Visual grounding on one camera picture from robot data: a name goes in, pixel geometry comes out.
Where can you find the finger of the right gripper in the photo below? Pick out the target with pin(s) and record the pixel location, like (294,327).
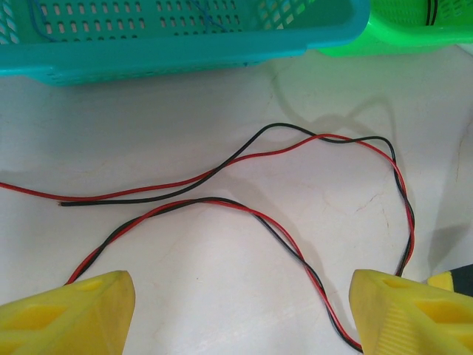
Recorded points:
(454,283)

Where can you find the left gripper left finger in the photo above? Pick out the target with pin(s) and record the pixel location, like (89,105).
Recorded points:
(74,318)

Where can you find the green plastic basket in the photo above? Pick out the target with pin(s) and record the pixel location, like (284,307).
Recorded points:
(399,37)

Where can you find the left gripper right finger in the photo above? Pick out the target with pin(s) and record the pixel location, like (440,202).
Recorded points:
(406,321)

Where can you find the teal plastic basket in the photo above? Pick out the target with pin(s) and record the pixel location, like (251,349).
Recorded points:
(184,55)

